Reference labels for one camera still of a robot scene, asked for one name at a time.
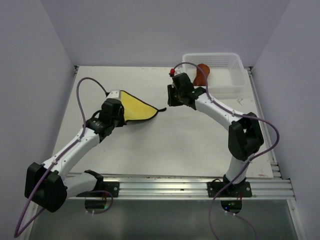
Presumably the brown microfiber towel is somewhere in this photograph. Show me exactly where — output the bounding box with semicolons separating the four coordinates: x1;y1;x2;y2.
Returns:
193;63;211;87

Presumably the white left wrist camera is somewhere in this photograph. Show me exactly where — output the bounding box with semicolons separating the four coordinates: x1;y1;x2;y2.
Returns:
106;89;121;101

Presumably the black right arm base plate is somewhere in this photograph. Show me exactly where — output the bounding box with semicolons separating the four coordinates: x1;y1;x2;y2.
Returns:
206;180;253;198

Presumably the aluminium table edge rail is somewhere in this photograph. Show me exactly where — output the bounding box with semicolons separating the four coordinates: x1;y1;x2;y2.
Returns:
100;176;295;200

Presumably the aluminium right side rail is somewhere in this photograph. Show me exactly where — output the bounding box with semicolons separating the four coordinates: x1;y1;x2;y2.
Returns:
245;67;282;179

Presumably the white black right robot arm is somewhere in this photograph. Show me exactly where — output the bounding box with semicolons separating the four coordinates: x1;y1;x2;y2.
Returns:
167;68;264;197

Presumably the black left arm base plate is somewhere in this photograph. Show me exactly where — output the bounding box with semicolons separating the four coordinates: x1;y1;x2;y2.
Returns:
99;181;120;198

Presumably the yellow microfiber towel black trim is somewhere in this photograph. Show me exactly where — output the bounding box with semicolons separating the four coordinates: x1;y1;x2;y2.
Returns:
120;90;167;123

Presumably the white perforated plastic basket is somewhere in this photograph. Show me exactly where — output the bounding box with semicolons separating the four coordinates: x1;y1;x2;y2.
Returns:
182;52;249;94

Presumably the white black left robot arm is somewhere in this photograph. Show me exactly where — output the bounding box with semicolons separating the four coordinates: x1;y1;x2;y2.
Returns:
24;98;124;213

